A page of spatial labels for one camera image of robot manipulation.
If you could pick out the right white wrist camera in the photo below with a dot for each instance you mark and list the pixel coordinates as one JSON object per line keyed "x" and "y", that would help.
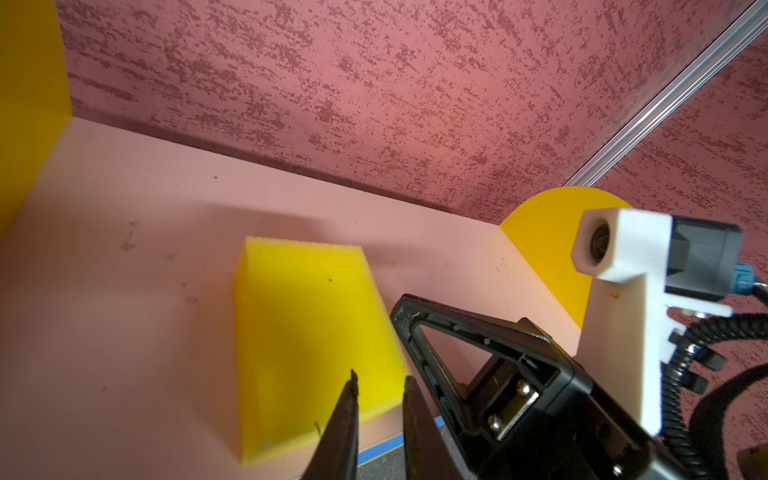
{"x": 642, "y": 264}

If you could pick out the bright yellow sponge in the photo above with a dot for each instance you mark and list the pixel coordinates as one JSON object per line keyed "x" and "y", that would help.
{"x": 308, "y": 316}

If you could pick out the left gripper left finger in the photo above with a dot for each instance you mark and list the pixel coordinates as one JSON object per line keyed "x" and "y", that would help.
{"x": 336, "y": 455}

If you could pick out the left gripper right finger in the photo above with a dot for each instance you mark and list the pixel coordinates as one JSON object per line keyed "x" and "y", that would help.
{"x": 426, "y": 454}

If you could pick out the right aluminium corner post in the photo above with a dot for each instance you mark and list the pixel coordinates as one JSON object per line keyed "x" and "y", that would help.
{"x": 725, "y": 48}

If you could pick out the yellow shelf pink blue boards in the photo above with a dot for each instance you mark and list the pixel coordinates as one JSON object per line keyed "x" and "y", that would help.
{"x": 148, "y": 139}

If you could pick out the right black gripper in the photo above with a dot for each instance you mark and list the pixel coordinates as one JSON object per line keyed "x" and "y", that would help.
{"x": 515, "y": 403}

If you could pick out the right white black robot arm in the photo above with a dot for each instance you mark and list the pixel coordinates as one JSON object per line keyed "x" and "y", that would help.
{"x": 692, "y": 415}

